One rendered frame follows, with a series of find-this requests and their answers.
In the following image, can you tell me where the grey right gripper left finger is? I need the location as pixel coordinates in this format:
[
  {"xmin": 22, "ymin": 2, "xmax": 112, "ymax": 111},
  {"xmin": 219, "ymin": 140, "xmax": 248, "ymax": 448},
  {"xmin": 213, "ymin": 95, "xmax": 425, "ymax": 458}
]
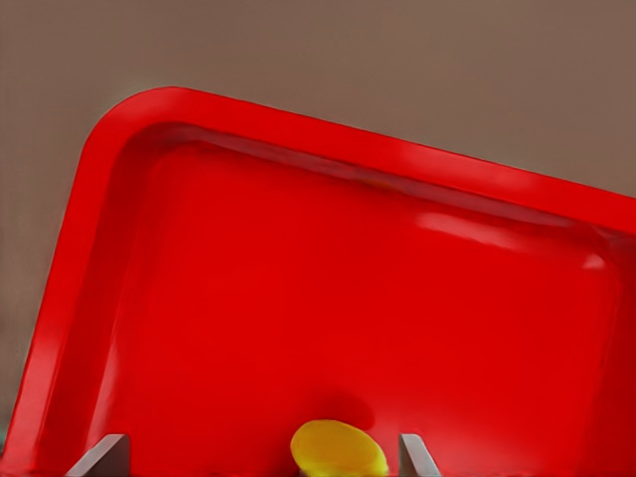
[{"xmin": 63, "ymin": 433, "xmax": 132, "ymax": 477}]

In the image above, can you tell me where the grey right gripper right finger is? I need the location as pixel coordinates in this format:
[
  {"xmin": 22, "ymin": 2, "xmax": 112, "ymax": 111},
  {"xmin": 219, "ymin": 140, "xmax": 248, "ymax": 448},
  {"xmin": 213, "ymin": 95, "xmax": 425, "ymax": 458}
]
[{"xmin": 398, "ymin": 433, "xmax": 442, "ymax": 477}]

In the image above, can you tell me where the yellow lemon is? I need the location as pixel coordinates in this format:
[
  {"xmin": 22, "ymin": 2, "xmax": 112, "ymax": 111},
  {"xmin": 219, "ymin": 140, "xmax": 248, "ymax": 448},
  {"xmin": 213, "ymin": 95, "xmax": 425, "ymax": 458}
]
[{"xmin": 290, "ymin": 418, "xmax": 389, "ymax": 475}]

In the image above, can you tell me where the red plastic tray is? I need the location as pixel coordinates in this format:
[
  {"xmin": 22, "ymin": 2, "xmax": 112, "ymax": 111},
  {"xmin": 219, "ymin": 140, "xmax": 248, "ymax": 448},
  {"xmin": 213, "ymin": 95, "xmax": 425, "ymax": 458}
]
[{"xmin": 0, "ymin": 85, "xmax": 636, "ymax": 477}]

